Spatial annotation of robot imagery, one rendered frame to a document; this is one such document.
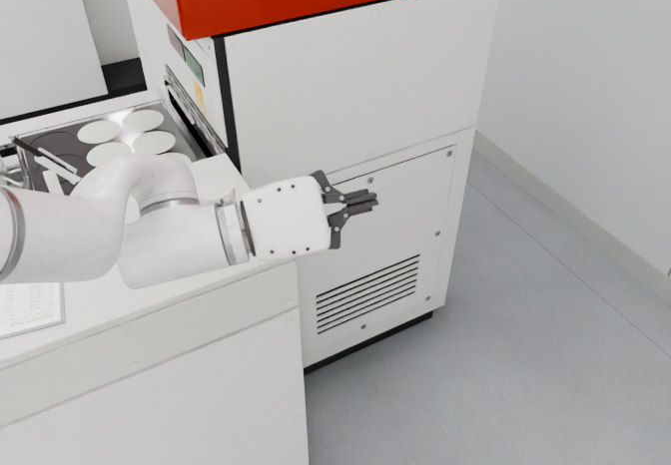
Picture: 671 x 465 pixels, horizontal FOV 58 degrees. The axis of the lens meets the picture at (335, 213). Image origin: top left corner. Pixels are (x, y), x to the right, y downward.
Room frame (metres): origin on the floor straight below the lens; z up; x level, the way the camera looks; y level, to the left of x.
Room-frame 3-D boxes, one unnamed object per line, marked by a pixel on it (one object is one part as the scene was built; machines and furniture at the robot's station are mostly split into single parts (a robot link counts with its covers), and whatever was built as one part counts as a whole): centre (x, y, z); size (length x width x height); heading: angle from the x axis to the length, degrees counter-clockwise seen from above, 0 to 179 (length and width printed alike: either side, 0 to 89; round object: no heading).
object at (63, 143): (1.15, 0.52, 0.90); 0.34 x 0.34 x 0.01; 28
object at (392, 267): (1.59, 0.12, 0.41); 0.82 x 0.71 x 0.82; 28
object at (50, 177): (0.89, 0.50, 1.03); 0.06 x 0.04 x 0.13; 118
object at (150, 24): (1.43, 0.42, 1.02); 0.82 x 0.03 x 0.40; 28
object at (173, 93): (1.27, 0.35, 0.89); 0.44 x 0.02 x 0.10; 28
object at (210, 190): (0.83, 0.21, 1.01); 0.07 x 0.07 x 0.10
